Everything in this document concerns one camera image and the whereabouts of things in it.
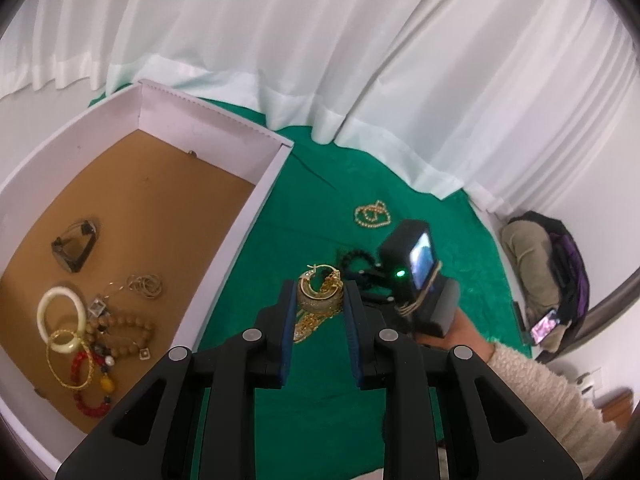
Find white box with cork bottom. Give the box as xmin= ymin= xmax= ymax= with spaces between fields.
xmin=0 ymin=78 xmax=294 ymax=476

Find gold bead bracelet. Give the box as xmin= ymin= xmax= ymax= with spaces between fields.
xmin=354 ymin=201 xmax=392 ymax=231

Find wooden bead bracelet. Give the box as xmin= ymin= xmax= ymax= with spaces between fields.
xmin=82 ymin=312 xmax=156 ymax=357

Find person's right hand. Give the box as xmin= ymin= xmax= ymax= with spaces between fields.
xmin=415 ymin=310 xmax=496 ymax=357

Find thin gold bangles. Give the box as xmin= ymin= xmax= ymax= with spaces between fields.
xmin=47 ymin=332 xmax=94 ymax=390

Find wooden furniture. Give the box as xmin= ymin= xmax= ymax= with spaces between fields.
xmin=600 ymin=387 xmax=637 ymax=429

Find dark translucent bracelet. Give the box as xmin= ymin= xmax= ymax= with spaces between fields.
xmin=51 ymin=218 xmax=99 ymax=273

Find red bead bracelet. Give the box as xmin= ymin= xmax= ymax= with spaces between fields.
xmin=70 ymin=350 xmax=117 ymax=418

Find silver chain pendant necklace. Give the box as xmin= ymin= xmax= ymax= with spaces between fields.
xmin=90 ymin=272 xmax=163 ymax=366

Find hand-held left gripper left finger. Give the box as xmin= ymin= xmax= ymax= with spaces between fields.
xmin=56 ymin=280 xmax=299 ymax=480

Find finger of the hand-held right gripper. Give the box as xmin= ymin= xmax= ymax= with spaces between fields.
xmin=351 ymin=268 xmax=395 ymax=288
xmin=361 ymin=294 xmax=402 ymax=312

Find small cream bangle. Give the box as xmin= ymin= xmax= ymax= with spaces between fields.
xmin=47 ymin=330 xmax=82 ymax=356

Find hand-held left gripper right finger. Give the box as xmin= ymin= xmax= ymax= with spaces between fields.
xmin=342 ymin=280 xmax=583 ymax=480

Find white curtain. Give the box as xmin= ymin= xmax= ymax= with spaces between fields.
xmin=0 ymin=0 xmax=640 ymax=213

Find gold chain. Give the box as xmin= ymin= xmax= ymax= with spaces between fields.
xmin=292 ymin=310 xmax=330 ymax=345

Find green cloth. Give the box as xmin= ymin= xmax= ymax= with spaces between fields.
xmin=87 ymin=87 xmax=523 ymax=480

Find white jade bangle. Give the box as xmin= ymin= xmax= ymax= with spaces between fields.
xmin=36 ymin=286 xmax=83 ymax=336

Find black bead bracelet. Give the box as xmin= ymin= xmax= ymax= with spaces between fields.
xmin=340 ymin=249 xmax=384 ymax=291

